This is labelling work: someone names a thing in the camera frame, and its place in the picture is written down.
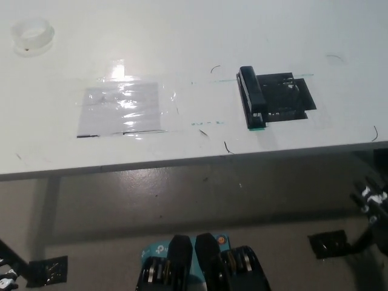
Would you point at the black square mat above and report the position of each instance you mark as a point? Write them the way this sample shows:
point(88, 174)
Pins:
point(285, 98)

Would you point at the black stapler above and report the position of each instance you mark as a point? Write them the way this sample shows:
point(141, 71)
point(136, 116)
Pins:
point(252, 89)

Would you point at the black floor tape patch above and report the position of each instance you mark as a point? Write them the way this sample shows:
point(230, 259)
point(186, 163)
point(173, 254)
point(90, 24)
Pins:
point(48, 271)
point(327, 244)

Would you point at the taped plastic sheet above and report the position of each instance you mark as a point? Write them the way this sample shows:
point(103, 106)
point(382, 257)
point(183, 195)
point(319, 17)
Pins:
point(103, 109)

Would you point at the clear tape film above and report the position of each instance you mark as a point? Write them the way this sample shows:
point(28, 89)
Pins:
point(117, 67)

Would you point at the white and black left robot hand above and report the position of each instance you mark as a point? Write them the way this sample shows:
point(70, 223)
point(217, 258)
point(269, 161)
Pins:
point(7, 277)

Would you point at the black metal frame leg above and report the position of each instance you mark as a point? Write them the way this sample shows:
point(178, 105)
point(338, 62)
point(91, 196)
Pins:
point(15, 256)
point(362, 239)

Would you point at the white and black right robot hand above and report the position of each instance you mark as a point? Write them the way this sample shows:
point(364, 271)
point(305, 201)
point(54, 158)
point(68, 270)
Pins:
point(374, 201)

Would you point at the clear tape roll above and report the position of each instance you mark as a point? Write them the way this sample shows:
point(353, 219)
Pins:
point(42, 44)

